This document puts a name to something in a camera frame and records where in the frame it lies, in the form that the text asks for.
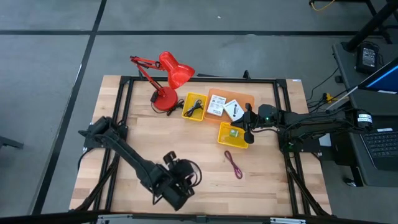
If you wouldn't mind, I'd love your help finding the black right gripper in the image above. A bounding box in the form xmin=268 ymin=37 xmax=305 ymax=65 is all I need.
xmin=230 ymin=103 xmax=262 ymax=145

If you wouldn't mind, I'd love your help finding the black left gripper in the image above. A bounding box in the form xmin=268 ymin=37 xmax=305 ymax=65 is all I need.
xmin=155 ymin=151 xmax=197 ymax=212

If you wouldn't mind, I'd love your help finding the white box with green edge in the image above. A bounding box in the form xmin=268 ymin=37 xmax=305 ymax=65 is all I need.
xmin=223 ymin=99 xmax=248 ymax=123

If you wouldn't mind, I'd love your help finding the white box with barcode label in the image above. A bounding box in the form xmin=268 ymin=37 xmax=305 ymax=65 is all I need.
xmin=206 ymin=94 xmax=227 ymax=117

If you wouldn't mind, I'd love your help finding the magenta braided cable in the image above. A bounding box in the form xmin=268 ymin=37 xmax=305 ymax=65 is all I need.
xmin=224 ymin=150 xmax=244 ymax=180

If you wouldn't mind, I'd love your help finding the orange plastic tray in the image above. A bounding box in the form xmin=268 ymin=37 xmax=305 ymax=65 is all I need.
xmin=203 ymin=88 xmax=255 ymax=125

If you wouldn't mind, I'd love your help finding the yellow plastic basket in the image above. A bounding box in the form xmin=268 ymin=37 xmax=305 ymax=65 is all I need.
xmin=217 ymin=121 xmax=250 ymax=150
xmin=181 ymin=92 xmax=208 ymax=123

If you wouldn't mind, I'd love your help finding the red desk lamp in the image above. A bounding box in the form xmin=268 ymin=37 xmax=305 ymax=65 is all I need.
xmin=129 ymin=50 xmax=196 ymax=112

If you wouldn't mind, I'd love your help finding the white paper sheet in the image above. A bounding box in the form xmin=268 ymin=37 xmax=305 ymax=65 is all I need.
xmin=318 ymin=133 xmax=332 ymax=147

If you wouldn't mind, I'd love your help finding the black power adapter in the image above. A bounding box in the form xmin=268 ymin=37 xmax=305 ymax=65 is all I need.
xmin=355 ymin=42 xmax=380 ymax=75

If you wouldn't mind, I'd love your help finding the black laptop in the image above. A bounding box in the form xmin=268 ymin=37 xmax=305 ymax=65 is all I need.
xmin=360 ymin=126 xmax=398 ymax=171

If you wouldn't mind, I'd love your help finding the monitor with blue screen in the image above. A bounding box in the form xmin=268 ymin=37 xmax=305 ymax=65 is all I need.
xmin=357 ymin=57 xmax=398 ymax=95

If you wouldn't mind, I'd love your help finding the dark grey side desk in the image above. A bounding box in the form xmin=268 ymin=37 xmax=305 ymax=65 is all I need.
xmin=331 ymin=42 xmax=398 ymax=187

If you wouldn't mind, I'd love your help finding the black furniture leg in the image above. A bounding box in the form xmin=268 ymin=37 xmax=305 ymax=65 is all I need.
xmin=343 ymin=0 xmax=398 ymax=53

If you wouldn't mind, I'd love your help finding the black furniture foot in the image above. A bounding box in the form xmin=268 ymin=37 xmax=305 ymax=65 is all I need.
xmin=0 ymin=135 xmax=25 ymax=151

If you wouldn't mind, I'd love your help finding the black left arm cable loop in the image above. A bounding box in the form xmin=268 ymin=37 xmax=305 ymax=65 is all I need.
xmin=186 ymin=161 xmax=203 ymax=188

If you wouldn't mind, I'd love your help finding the black aluminium table frame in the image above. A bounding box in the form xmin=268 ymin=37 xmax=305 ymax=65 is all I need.
xmin=73 ymin=70 xmax=333 ymax=218

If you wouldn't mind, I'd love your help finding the black lamp power cord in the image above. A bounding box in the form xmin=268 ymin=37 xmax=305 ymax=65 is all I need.
xmin=150 ymin=92 xmax=185 ymax=117

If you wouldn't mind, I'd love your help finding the silver frame bracket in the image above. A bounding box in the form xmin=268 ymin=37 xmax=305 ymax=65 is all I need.
xmin=269 ymin=217 xmax=307 ymax=224
xmin=96 ymin=213 xmax=134 ymax=224

